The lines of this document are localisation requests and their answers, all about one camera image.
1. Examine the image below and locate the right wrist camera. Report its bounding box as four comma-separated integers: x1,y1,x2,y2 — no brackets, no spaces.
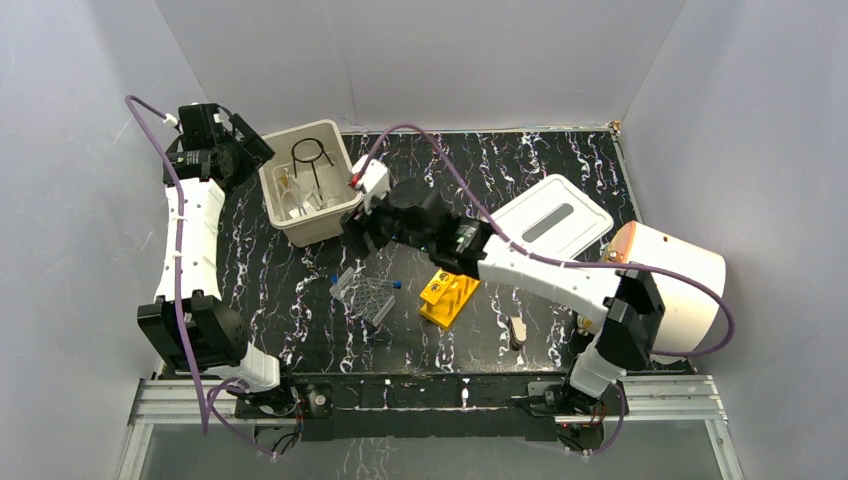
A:
351,155,391,204

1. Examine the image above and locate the small beige stopper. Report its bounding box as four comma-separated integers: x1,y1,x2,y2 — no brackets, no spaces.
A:
509,316,527,350

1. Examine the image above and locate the yellow test tube rack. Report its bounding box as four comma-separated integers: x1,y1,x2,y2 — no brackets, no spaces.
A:
419,270,480,330

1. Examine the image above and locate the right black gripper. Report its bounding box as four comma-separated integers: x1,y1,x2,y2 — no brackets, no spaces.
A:
337,186,431,263

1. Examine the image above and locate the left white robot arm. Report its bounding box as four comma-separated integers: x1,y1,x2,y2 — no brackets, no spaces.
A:
137,103,299,416

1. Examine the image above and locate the beige plastic bin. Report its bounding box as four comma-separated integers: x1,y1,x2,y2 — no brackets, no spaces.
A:
259,120,362,248

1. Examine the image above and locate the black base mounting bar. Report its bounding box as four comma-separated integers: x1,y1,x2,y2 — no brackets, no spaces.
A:
294,373,576,441

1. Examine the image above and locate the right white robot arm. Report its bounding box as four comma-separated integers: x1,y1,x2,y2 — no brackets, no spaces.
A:
340,181,665,414

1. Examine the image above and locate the clear well plate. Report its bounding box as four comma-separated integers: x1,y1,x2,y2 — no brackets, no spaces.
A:
330,268,399,327

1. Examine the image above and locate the aluminium frame rail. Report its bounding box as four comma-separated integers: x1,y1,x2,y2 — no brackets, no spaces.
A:
117,375,744,479

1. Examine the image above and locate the black wire ring stand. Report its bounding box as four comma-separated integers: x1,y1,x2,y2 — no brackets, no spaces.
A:
290,137,335,193

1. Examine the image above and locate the white centrifuge with orange lid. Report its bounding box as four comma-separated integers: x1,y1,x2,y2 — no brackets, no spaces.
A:
576,220,728,364

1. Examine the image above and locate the white bin lid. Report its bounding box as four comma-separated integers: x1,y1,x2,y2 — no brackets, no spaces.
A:
492,174,613,260

